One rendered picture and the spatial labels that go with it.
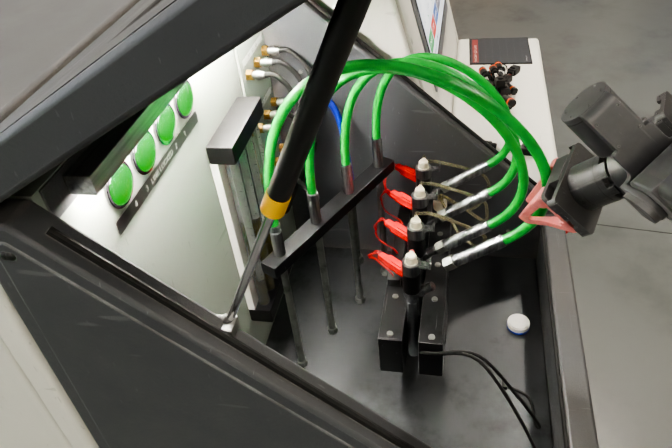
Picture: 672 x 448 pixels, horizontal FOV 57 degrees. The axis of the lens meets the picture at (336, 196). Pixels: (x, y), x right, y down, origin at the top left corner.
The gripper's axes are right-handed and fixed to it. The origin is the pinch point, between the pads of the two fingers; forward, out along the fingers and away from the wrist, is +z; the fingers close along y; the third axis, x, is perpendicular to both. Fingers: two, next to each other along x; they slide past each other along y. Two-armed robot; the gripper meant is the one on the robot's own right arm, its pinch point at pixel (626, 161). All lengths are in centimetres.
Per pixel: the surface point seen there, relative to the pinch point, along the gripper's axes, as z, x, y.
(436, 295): 32.7, 13.2, 0.7
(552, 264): 23.9, -3.4, -12.6
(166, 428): 28, 58, 25
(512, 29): 142, -317, -30
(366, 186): 35.3, 3.5, 20.1
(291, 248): 38, 22, 24
